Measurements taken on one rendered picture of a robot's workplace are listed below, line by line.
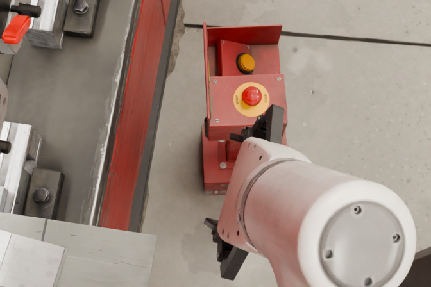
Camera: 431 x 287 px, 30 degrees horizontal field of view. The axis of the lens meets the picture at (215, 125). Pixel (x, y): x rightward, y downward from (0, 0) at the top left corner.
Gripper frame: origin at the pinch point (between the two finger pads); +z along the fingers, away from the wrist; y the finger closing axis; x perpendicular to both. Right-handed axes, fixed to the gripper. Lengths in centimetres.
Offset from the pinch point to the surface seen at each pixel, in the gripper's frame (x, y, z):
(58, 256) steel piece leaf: 9, -22, 52
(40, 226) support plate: 13, -18, 55
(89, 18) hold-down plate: 14, 18, 75
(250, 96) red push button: -20, 13, 72
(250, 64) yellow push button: -21, 20, 83
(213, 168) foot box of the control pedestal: -35, -5, 137
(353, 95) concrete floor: -73, 27, 146
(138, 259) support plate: -3, -19, 49
